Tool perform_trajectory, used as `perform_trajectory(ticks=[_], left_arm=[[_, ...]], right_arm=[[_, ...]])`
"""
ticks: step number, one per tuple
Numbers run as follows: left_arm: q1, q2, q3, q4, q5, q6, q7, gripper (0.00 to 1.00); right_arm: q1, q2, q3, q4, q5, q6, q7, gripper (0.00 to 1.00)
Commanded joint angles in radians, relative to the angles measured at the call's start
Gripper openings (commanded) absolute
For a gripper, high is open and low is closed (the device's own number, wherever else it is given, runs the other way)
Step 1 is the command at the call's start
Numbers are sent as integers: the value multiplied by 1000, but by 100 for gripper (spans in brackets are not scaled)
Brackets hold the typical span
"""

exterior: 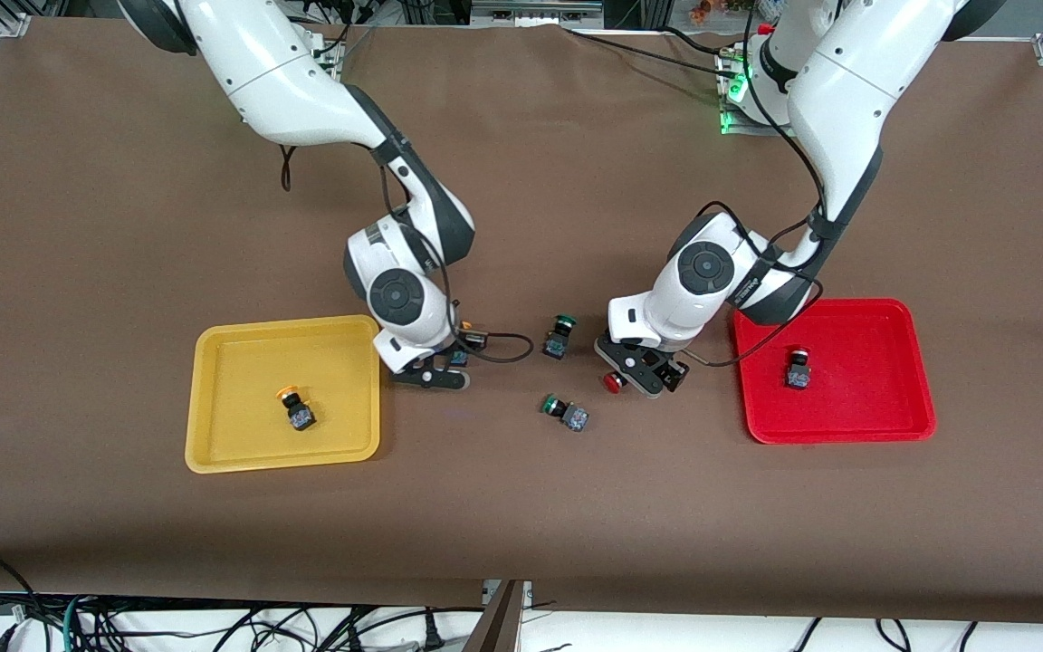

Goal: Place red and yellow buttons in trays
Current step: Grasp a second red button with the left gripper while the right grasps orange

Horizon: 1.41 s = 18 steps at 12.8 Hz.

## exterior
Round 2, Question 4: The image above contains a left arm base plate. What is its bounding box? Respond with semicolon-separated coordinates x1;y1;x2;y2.
715;45;799;138

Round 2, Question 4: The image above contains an orange background clutter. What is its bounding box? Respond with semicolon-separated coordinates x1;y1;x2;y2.
689;0;760;24

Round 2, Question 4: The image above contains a yellow plastic tray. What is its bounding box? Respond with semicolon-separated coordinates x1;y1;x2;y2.
185;314;382;475

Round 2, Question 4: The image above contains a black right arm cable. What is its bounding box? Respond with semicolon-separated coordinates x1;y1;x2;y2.
280;143;535;365

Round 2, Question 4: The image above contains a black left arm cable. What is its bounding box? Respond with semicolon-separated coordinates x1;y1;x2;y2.
686;0;828;369

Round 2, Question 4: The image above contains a brown table cover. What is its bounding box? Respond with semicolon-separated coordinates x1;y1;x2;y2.
0;18;1043;626

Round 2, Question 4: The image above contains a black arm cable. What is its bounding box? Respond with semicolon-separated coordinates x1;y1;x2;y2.
280;143;535;365
686;0;828;369

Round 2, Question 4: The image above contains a green floor cable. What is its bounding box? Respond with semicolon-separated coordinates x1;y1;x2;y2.
62;593;90;652

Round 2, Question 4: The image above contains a yellow push button switch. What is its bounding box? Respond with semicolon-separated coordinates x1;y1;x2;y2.
449;321;483;369
276;386;317;432

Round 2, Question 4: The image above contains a black cable on table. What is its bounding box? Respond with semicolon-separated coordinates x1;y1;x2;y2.
562;25;740;79

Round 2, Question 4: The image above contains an aluminium frame with sockets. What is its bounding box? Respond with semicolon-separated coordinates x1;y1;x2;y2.
471;0;605;27

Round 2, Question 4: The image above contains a green push button switch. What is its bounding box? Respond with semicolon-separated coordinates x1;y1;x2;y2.
541;314;577;360
541;395;590;433

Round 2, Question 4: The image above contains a red plastic tray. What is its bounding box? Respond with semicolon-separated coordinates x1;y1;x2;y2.
734;298;937;446

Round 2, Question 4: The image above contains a dark table support beam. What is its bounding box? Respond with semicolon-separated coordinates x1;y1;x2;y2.
462;580;524;652

